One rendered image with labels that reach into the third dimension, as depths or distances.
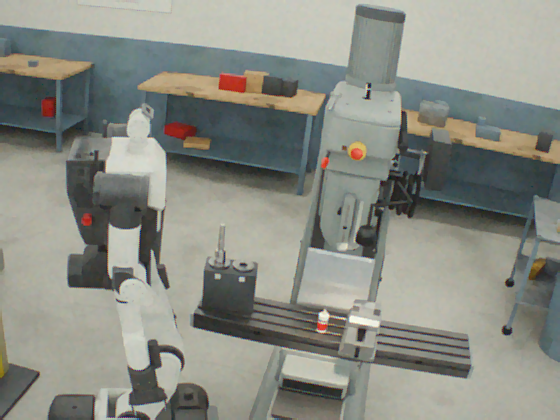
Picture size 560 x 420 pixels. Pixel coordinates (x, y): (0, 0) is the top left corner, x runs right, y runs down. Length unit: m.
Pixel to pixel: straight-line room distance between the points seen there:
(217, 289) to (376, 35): 1.22
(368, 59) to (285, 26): 4.20
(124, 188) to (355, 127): 0.81
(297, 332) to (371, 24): 1.27
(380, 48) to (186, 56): 4.65
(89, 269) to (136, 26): 5.27
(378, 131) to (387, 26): 0.49
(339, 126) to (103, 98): 5.52
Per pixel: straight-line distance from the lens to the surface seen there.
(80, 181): 1.79
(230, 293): 2.60
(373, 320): 2.52
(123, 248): 1.68
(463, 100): 6.56
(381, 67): 2.37
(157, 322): 2.08
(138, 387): 1.96
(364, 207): 2.27
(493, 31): 6.49
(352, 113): 2.03
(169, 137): 6.68
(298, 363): 2.57
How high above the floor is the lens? 2.40
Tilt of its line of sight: 24 degrees down
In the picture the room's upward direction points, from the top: 7 degrees clockwise
